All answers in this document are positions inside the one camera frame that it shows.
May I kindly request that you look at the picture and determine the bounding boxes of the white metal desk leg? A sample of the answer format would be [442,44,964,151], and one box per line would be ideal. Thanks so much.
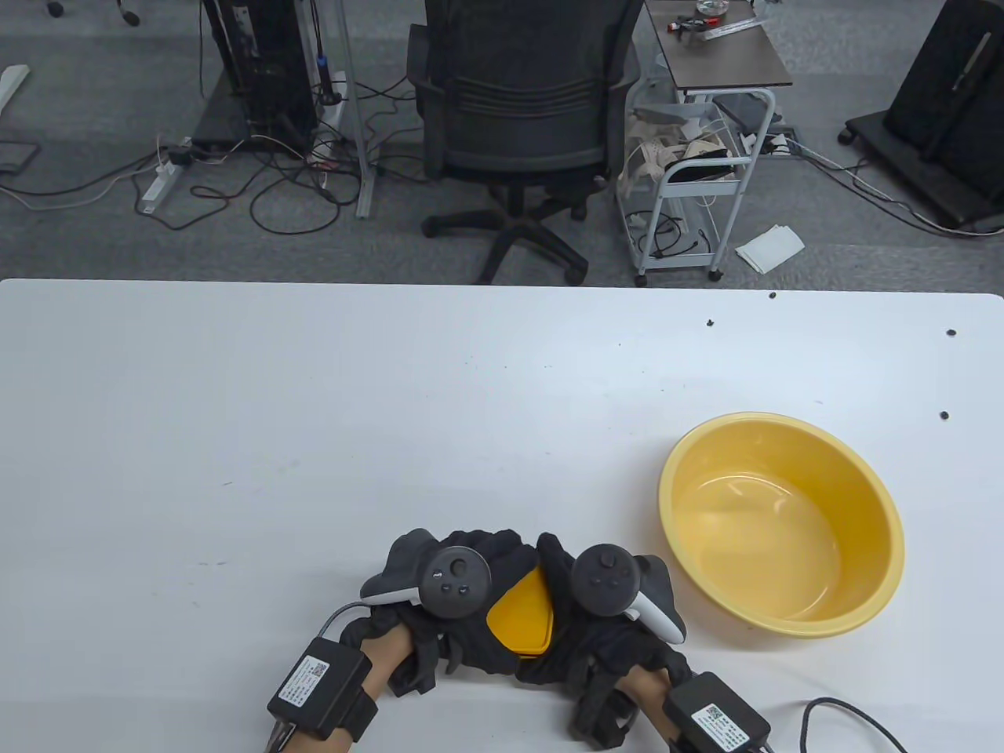
[333,0,376,219]

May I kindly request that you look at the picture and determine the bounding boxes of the orange box lid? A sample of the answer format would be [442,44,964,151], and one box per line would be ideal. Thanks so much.
[486,566,555,650]

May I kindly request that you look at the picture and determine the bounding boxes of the beige strap bundle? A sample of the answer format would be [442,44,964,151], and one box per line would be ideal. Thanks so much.
[620,106,734,197]

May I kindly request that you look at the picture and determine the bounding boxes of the person's right hand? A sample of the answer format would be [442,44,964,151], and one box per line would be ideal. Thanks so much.
[514,533,697,743]

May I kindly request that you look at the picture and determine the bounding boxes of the grey right hand controller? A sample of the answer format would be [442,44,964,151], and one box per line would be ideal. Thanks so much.
[570,544,687,646]

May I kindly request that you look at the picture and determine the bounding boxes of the black mesh office chair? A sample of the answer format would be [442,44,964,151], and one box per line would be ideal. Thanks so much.
[406,0,646,287]

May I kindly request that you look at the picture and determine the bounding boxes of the person's left hand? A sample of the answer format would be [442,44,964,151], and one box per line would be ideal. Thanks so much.
[347,529,542,697]

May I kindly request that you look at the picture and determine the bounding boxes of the grey left hand controller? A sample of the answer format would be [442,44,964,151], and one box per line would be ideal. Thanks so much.
[361,529,493,622]

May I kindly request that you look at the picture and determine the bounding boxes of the white upright power strip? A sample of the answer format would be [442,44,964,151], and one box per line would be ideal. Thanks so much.
[318,69,350,126]

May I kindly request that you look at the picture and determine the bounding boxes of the grey hand controller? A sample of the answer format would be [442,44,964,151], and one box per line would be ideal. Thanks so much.
[361,529,493,622]
[570,544,687,646]

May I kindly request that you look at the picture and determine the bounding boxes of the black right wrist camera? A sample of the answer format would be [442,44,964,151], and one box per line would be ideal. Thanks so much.
[663,672,773,753]

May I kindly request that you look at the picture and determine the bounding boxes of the grey flat device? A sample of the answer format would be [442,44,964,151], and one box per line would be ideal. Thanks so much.
[714,90,773,130]

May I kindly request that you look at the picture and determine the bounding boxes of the brown side table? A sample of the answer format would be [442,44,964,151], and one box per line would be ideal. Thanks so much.
[645,0,793,96]

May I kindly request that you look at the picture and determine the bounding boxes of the person's left forearm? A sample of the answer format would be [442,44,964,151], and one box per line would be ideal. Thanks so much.
[271,627,417,753]

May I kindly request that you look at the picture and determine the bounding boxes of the thin black camera cable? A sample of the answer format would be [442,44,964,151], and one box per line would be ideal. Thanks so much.
[800,697,911,753]

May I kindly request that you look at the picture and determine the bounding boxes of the white folded paper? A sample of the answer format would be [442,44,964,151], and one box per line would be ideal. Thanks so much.
[735,224,806,275]

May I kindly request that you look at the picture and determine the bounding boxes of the tangle of black floor cables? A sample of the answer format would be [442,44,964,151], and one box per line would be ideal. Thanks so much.
[0,78,424,236]

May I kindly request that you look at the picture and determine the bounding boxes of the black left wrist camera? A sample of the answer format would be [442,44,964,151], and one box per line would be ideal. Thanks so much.
[267,637,379,742]

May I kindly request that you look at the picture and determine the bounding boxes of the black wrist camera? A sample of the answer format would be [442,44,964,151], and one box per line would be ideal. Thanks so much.
[663,672,773,753]
[267,637,379,742]

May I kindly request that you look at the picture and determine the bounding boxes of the person's right forearm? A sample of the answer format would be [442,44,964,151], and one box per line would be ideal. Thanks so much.
[616,667,677,740]

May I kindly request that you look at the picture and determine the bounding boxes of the grey floor cable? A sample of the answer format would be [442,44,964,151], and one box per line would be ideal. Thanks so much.
[784,137,1004,236]

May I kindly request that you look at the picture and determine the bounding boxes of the white rolling cart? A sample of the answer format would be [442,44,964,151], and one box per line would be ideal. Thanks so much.
[616,78,777,287]

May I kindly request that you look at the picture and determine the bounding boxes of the white flat power strip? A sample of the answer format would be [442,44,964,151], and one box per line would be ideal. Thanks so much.
[141,169,178,215]

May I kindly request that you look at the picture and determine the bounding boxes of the black computer tower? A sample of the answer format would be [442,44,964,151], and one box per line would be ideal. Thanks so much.
[192,0,324,155]

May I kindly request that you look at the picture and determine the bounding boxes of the grey braided left cable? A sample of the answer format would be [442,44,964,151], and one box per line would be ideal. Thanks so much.
[316,600,369,640]

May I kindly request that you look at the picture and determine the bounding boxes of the yellow plastic basin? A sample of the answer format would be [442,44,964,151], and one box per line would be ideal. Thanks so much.
[657,412,907,638]

